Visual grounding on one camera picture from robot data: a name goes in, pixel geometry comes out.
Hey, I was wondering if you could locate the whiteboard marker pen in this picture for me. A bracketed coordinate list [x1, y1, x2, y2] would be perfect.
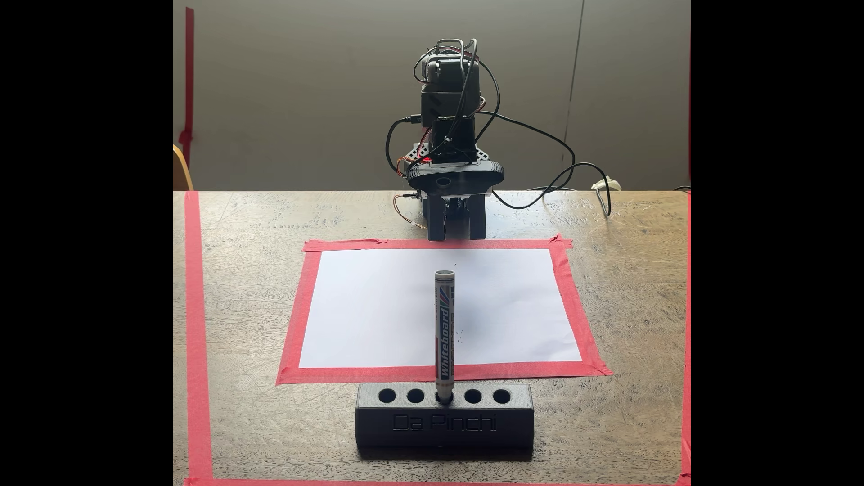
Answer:
[434, 270, 456, 405]

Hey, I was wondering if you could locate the black pen holder block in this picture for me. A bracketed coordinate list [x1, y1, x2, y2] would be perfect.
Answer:
[355, 382, 536, 452]

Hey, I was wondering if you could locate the black oval webcam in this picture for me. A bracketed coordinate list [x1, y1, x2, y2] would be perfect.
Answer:
[406, 161, 505, 198]

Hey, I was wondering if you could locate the white paper sheet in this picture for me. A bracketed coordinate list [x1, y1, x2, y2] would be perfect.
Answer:
[298, 248, 583, 369]

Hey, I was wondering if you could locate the red tape paper border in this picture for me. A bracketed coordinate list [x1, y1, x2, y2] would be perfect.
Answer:
[275, 234, 614, 386]

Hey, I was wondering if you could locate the long red tape strip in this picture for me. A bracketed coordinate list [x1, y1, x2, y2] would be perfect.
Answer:
[680, 192, 692, 486]
[184, 478, 692, 486]
[184, 191, 215, 482]

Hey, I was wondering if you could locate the wooden chair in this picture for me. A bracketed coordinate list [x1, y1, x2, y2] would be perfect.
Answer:
[173, 144, 194, 191]

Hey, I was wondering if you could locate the orange wire with connector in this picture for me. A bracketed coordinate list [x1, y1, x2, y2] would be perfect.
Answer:
[393, 193, 428, 229]

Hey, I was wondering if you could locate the black power cable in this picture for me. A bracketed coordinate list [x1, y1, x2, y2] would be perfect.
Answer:
[474, 110, 614, 218]

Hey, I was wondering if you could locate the red vertical wall strip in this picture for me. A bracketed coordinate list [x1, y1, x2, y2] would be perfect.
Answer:
[178, 7, 195, 166]

